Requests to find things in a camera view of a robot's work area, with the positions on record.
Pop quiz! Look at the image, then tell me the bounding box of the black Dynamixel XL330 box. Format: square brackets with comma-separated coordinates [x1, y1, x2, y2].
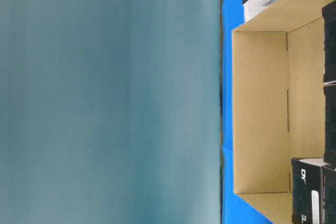
[291, 158, 326, 224]

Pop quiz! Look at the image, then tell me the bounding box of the open brown cardboard box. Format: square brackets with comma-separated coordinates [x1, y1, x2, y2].
[232, 0, 334, 223]

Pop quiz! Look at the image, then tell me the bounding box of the black box middle row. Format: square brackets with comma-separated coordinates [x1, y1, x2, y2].
[323, 83, 335, 167]

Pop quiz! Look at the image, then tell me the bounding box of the black box near row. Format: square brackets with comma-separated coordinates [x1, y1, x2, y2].
[322, 165, 336, 224]

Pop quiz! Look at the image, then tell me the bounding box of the white plastic tray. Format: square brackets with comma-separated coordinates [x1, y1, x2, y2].
[243, 0, 271, 22]

